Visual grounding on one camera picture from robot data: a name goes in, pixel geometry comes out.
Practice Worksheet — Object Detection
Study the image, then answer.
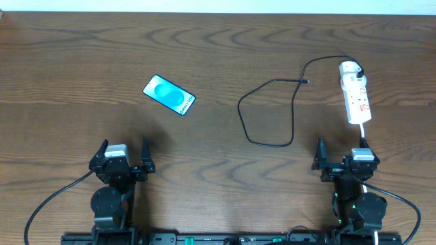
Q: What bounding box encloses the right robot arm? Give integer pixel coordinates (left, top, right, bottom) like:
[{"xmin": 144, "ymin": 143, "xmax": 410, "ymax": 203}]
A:
[{"xmin": 311, "ymin": 137, "xmax": 387, "ymax": 244}]

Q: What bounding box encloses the white power strip cord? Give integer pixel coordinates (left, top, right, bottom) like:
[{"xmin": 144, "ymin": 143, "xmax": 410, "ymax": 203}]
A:
[{"xmin": 359, "ymin": 122, "xmax": 379, "ymax": 245}]

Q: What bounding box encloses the blue Galaxy smartphone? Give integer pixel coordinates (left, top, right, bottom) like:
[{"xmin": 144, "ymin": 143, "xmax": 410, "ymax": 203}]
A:
[{"xmin": 142, "ymin": 74, "xmax": 196, "ymax": 116}]

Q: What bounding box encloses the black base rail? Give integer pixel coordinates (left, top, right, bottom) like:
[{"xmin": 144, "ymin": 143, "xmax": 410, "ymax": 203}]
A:
[{"xmin": 61, "ymin": 232, "xmax": 403, "ymax": 245}]

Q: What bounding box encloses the white power strip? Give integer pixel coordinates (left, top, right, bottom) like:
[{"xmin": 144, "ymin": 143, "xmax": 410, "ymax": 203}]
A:
[{"xmin": 341, "ymin": 73, "xmax": 371, "ymax": 125}]

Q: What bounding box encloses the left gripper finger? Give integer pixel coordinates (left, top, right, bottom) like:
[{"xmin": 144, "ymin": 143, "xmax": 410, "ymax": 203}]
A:
[
  {"xmin": 94, "ymin": 139, "xmax": 108, "ymax": 159},
  {"xmin": 141, "ymin": 137, "xmax": 153, "ymax": 167}
]

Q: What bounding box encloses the white charger plug adapter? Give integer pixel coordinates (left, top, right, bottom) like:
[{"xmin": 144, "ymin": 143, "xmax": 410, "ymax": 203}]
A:
[{"xmin": 339, "ymin": 61, "xmax": 366, "ymax": 83}]

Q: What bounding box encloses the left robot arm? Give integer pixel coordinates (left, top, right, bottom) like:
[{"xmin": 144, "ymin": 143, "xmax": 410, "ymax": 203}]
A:
[{"xmin": 89, "ymin": 137, "xmax": 155, "ymax": 245}]

